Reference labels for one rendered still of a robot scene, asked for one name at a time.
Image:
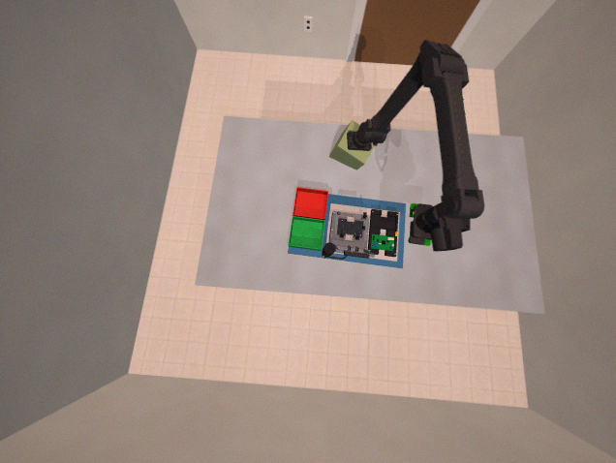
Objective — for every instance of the red bin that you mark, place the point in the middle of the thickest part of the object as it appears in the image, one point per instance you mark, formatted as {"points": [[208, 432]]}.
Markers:
{"points": [[310, 203]]}

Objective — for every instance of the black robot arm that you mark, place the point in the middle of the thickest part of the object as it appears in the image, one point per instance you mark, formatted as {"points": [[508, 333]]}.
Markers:
{"points": [[443, 70]]}

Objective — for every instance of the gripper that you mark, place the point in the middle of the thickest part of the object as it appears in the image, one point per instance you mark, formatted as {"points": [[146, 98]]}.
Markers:
{"points": [[419, 226]]}

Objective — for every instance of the green bin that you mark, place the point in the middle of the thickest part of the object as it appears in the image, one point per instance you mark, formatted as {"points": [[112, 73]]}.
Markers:
{"points": [[306, 233]]}

